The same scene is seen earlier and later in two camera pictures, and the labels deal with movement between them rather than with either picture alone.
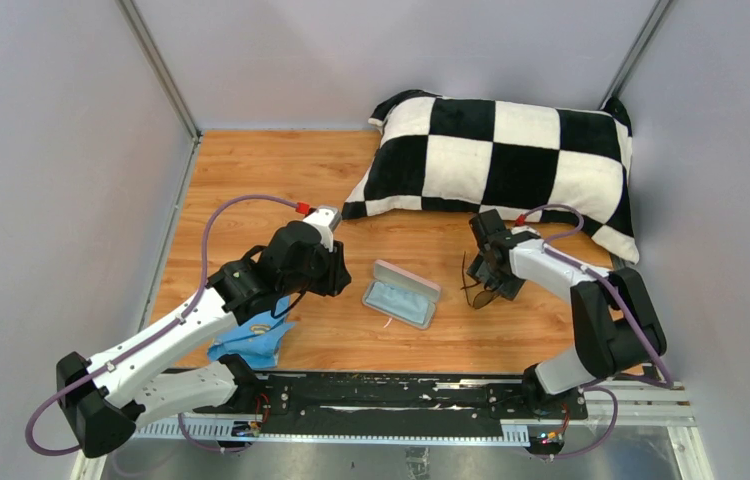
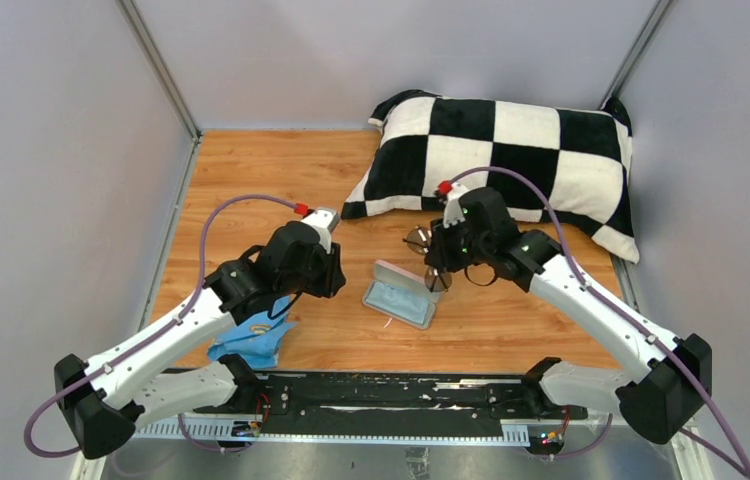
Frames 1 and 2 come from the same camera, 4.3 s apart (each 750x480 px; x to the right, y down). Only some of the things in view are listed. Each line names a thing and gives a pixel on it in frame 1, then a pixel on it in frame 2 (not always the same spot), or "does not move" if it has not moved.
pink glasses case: [402, 295] does not move
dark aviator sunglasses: [478, 295] to [418, 241]
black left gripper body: [325, 267] does not move
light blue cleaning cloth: [398, 302] does not move
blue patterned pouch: [257, 341] does not move
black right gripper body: [508, 286] to [455, 245]
